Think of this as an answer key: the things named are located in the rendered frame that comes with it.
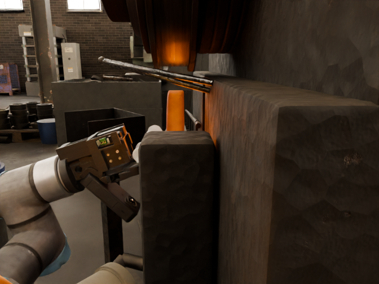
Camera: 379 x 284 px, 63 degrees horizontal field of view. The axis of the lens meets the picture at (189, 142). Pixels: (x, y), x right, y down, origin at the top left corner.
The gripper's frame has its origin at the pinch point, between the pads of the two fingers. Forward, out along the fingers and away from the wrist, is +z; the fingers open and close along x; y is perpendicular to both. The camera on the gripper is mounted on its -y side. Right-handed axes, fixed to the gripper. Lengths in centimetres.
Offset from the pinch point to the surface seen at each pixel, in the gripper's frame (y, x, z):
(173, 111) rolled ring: 6.1, 5.4, 0.5
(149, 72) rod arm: 14.1, 0.0, -0.8
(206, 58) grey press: 11, 304, 36
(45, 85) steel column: 63, 662, -290
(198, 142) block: 4.0, -14.4, 3.4
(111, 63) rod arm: 17.6, 2.7, -6.7
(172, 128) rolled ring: 3.5, 3.8, -0.5
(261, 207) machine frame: 3.7, -34.0, 6.3
